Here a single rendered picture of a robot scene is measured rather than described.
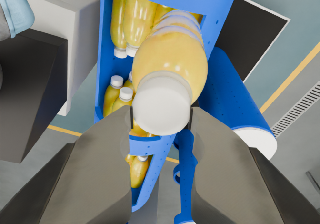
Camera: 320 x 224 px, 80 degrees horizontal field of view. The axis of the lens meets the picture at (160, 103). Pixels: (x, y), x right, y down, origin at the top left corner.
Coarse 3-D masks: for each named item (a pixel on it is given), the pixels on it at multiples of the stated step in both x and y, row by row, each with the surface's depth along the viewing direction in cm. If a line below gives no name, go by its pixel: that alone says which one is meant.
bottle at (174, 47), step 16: (176, 16) 22; (192, 16) 26; (160, 32) 16; (176, 32) 16; (192, 32) 19; (144, 48) 16; (160, 48) 14; (176, 48) 14; (192, 48) 15; (144, 64) 14; (160, 64) 14; (176, 64) 14; (192, 64) 14; (144, 80) 14; (192, 80) 14; (192, 96) 14
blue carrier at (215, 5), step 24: (168, 0) 32; (192, 0) 32; (216, 0) 34; (216, 24) 38; (120, 72) 67; (96, 96) 57; (96, 120) 57; (144, 144) 54; (168, 144) 60; (144, 192) 74
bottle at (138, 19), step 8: (128, 0) 41; (136, 0) 40; (144, 0) 40; (128, 8) 42; (136, 8) 41; (144, 8) 41; (152, 8) 42; (128, 16) 42; (136, 16) 42; (144, 16) 42; (152, 16) 43; (128, 24) 43; (136, 24) 42; (144, 24) 43; (152, 24) 45; (128, 32) 44; (136, 32) 44; (144, 32) 44; (128, 40) 46; (136, 40) 45; (136, 48) 48
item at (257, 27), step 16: (240, 0) 127; (240, 16) 132; (256, 16) 132; (272, 16) 131; (224, 32) 139; (240, 32) 139; (256, 32) 138; (272, 32) 138; (224, 48) 146; (240, 48) 145; (256, 48) 145; (240, 64) 153; (256, 64) 153
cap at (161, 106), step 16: (160, 80) 12; (176, 80) 13; (144, 96) 12; (160, 96) 12; (176, 96) 12; (144, 112) 13; (160, 112) 12; (176, 112) 12; (144, 128) 13; (160, 128) 13; (176, 128) 13
